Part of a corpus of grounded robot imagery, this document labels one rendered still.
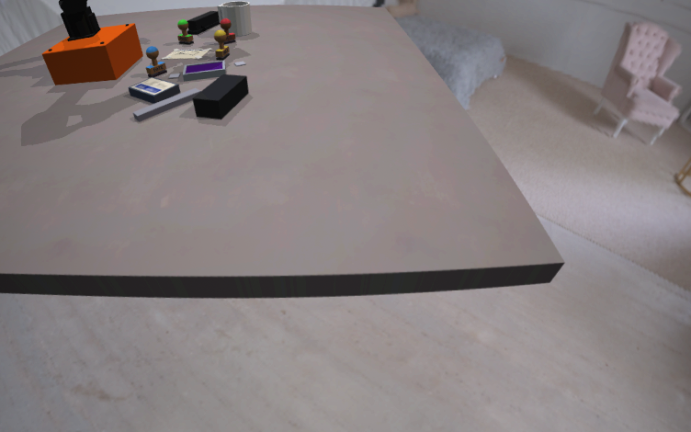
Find grey cylindrical cup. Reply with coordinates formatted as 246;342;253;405
217;1;252;37

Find grey long bar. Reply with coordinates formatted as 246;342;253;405
132;88;201;122

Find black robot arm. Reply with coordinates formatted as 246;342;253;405
59;0;101;41

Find cream inspection card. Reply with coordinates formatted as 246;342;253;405
161;48;212;60

